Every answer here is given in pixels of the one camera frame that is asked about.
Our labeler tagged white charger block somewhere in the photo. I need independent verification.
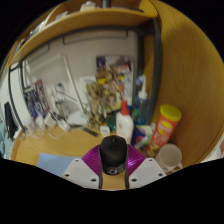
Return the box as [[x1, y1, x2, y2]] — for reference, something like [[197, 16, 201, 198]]
[[56, 119, 72, 133], [44, 113, 58, 129]]

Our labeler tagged white printed mug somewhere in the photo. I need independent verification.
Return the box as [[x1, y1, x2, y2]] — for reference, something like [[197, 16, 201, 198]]
[[154, 143, 184, 174]]

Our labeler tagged clear bottle white nozzle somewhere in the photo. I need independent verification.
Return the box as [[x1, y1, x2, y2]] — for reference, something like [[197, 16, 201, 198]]
[[133, 74, 150, 126]]

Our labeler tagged small white desk clock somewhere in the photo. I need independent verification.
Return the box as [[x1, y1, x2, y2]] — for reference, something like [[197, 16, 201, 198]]
[[99, 124, 111, 137]]

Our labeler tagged blue and white packet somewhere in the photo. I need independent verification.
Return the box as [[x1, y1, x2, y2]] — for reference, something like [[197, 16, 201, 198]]
[[131, 124, 154, 149]]

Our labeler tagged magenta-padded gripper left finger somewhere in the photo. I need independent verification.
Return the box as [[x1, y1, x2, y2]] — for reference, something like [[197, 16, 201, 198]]
[[61, 144, 104, 190]]

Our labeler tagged black bag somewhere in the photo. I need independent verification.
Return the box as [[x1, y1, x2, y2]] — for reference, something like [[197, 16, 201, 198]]
[[3, 101, 19, 139]]

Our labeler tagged blue model kit box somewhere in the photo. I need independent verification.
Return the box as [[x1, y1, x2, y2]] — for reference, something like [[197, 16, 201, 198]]
[[23, 79, 51, 119]]

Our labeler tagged colourful wall poster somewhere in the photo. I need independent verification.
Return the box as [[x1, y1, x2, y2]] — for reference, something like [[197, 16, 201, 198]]
[[95, 54, 134, 111]]

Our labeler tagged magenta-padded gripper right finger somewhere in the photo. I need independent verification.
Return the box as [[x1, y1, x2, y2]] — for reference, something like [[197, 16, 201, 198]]
[[123, 144, 167, 190]]

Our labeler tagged brown tree figurine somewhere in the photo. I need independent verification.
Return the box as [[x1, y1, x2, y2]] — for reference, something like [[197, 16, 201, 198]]
[[85, 71, 113, 126]]

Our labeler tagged wooden shelf unit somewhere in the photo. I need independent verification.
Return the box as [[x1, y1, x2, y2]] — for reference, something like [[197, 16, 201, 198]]
[[6, 0, 159, 68]]

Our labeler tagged white pump bottle red top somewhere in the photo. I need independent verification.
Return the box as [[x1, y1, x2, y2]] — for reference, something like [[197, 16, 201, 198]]
[[115, 99, 135, 145]]

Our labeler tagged black computer mouse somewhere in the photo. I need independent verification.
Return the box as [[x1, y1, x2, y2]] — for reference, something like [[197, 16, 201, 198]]
[[99, 134, 129, 177]]

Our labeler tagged red chip canister yellow lid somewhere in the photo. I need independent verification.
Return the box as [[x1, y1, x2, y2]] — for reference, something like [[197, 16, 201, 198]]
[[145, 103, 183, 158]]

